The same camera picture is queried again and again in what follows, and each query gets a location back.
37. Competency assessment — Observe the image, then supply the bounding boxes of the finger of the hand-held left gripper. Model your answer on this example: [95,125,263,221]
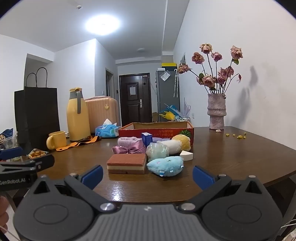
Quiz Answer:
[0,147,23,161]
[22,154,55,174]

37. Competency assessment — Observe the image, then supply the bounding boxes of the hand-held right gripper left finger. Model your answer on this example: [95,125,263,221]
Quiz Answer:
[26,165,116,213]

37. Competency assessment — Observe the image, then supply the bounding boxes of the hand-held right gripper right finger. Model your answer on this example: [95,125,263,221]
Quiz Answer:
[179,165,269,213]

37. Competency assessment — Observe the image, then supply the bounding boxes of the layered brown sponge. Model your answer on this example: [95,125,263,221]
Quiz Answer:
[107,153,148,175]

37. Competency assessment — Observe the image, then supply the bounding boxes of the blue plush toy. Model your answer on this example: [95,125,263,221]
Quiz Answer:
[146,156,185,178]

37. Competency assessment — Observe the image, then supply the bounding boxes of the clear plastic bag with sponge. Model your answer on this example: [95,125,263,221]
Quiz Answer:
[146,142,170,162]

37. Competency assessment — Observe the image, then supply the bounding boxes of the orange cardboard box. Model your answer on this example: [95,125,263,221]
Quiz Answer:
[118,122,194,149]

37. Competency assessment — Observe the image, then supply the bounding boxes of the person's left hand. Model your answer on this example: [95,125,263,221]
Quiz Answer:
[0,196,10,232]

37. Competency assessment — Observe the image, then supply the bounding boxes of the clear glass cup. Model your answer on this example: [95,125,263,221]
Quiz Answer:
[3,135,19,162]

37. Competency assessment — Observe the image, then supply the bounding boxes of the snack packet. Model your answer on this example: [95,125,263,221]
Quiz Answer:
[26,148,49,160]

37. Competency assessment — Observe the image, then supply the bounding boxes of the dark blue bag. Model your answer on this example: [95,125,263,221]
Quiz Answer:
[0,128,14,140]

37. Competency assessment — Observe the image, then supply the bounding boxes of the yellow mug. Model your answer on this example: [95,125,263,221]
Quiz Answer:
[46,131,68,150]

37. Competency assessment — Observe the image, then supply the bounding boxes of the white makeup sponge wedge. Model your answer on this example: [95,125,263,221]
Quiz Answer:
[179,150,194,162]

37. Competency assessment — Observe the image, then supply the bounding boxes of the white and yellow hamster plush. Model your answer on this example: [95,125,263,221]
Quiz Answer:
[162,134,191,155]

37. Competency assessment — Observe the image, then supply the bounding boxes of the blue tissue pack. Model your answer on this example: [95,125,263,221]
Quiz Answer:
[95,119,121,138]

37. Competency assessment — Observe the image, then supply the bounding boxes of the black paper bag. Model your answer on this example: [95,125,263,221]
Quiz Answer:
[14,67,61,151]

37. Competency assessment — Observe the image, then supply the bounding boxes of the yellow thermos jug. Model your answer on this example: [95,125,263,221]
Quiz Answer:
[67,88,91,141]

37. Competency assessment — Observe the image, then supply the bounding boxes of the yellow crumbs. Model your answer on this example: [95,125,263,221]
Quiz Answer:
[225,132,247,140]

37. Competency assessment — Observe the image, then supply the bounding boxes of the peach suitcase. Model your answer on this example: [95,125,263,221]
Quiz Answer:
[84,96,118,134]

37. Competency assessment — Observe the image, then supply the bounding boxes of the small blue carton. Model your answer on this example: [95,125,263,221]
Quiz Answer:
[142,132,154,147]

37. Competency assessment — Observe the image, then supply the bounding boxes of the pink textured vase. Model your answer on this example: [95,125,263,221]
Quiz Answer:
[207,93,227,130]

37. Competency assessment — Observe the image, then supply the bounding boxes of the dried lavender bunch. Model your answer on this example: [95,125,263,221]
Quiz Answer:
[184,97,191,119]

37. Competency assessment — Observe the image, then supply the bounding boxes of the yellow and blue bag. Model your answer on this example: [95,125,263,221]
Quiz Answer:
[159,104,183,122]

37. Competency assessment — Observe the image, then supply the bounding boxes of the dark brown entrance door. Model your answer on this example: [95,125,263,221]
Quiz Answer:
[119,74,151,127]

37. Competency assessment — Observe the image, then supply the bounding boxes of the grey refrigerator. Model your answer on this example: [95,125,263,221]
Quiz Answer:
[155,70,180,122]

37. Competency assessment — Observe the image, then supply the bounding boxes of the dark interior door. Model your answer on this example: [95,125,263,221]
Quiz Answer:
[106,68,115,98]

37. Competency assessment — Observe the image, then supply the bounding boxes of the dried pink roses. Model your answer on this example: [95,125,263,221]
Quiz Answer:
[177,43,243,94]

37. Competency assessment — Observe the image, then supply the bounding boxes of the hanging umbrella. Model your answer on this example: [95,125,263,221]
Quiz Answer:
[173,68,180,98]

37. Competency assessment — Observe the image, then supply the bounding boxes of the round ceiling light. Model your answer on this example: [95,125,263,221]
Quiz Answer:
[85,13,120,36]

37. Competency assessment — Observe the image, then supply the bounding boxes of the orange fabric strap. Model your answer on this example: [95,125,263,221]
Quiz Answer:
[56,136,102,152]

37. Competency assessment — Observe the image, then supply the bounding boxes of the white cable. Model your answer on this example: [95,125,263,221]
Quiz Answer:
[280,220,296,232]

